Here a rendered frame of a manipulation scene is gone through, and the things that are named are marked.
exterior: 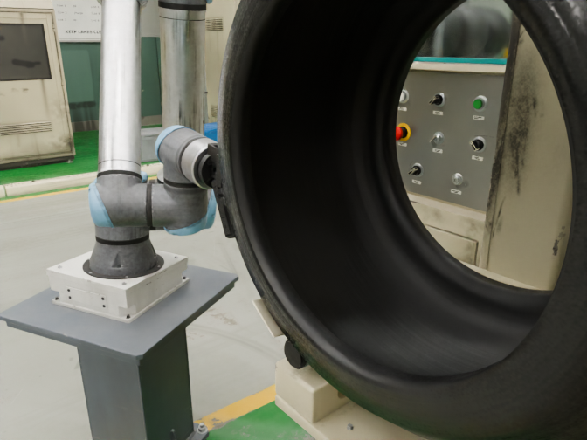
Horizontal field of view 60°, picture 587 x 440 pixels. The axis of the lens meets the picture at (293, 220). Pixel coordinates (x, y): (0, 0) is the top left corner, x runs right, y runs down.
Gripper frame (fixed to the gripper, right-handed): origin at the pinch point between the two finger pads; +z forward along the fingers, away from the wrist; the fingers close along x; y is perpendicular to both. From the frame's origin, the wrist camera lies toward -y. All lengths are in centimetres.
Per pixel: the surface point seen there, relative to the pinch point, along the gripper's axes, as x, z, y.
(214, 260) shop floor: 101, -185, -129
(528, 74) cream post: 28.4, 20.7, 25.1
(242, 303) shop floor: 84, -127, -122
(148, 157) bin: 189, -478, -162
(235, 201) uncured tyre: -12.9, 6.4, 7.9
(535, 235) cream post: 28.4, 28.5, 2.0
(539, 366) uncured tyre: -13, 47, 10
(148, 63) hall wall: 317, -750, -101
